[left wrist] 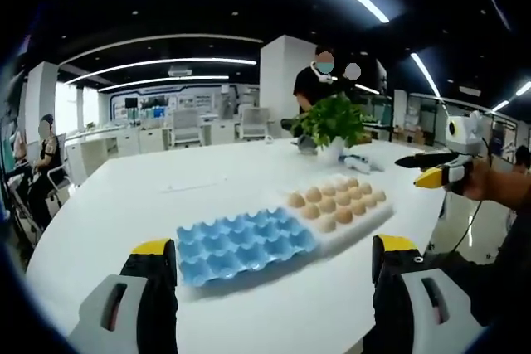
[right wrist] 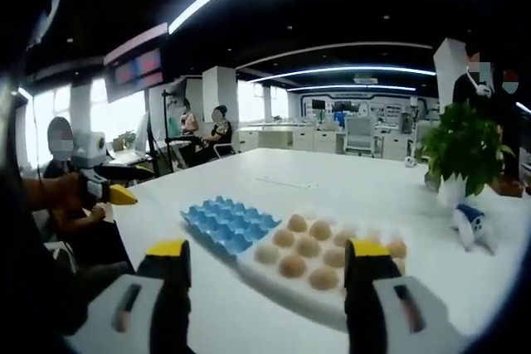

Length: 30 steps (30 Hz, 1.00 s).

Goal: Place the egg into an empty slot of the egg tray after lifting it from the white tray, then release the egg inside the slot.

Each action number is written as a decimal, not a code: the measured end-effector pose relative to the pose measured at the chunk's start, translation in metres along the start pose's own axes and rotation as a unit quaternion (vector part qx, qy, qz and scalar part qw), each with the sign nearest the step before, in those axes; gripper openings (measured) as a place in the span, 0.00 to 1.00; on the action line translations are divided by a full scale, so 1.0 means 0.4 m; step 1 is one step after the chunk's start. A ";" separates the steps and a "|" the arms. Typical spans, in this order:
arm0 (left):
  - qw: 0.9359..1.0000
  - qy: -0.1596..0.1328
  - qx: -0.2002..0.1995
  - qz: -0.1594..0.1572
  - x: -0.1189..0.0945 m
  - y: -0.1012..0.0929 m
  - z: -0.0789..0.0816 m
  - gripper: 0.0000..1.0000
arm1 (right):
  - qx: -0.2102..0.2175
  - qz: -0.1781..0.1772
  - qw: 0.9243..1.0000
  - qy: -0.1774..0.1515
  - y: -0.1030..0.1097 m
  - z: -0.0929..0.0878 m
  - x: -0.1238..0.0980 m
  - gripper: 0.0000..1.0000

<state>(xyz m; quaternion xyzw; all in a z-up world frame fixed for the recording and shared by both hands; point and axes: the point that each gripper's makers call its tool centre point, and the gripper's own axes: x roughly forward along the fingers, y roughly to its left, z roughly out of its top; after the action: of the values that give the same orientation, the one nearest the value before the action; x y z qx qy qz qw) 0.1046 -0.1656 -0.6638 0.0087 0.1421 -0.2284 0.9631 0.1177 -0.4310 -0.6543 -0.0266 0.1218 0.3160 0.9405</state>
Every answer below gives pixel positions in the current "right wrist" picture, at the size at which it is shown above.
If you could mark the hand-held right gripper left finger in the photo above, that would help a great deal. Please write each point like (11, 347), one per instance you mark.
(137, 304)

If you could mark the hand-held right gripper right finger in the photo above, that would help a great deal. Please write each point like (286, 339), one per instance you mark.
(386, 308)

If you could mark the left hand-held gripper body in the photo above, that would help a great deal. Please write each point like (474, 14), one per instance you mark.
(89, 148)

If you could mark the cluster of brown eggs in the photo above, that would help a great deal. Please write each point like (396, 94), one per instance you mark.
(309, 246)

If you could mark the blue egg tray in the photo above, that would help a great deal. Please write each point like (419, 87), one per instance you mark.
(230, 223)

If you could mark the white egg holder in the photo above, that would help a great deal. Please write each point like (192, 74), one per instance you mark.
(269, 283)

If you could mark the black tripod stand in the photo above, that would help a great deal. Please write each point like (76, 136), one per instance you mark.
(168, 130)

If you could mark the hanging display screen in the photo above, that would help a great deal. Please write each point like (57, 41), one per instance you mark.
(134, 68)

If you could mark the white table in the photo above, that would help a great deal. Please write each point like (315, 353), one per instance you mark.
(357, 196)

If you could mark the blue white toy robot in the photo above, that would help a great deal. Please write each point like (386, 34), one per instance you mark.
(471, 221)

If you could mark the small white round robot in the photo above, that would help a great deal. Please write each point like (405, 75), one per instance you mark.
(409, 162)

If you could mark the green potted plant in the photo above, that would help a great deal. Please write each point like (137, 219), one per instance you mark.
(464, 151)

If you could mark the row of white cabinets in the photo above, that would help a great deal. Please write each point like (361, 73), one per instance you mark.
(298, 136)

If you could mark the white neck device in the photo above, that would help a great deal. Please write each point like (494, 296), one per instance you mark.
(481, 88)

